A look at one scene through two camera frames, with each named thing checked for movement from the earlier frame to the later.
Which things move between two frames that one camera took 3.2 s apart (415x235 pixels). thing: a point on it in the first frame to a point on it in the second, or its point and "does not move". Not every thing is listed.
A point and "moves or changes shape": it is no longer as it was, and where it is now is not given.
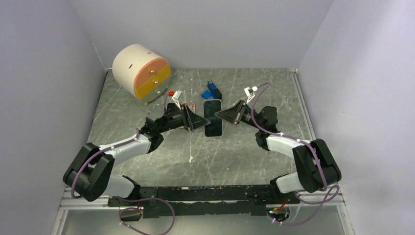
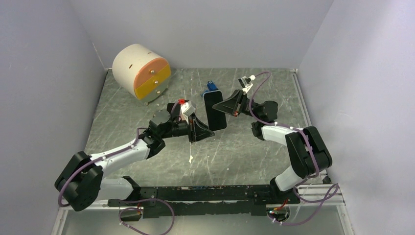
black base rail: x=250 y=200 does not move
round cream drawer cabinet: x=142 y=72 does not move
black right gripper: x=232 y=114 to x=231 y=105
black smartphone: x=211 y=107 moves or changes shape
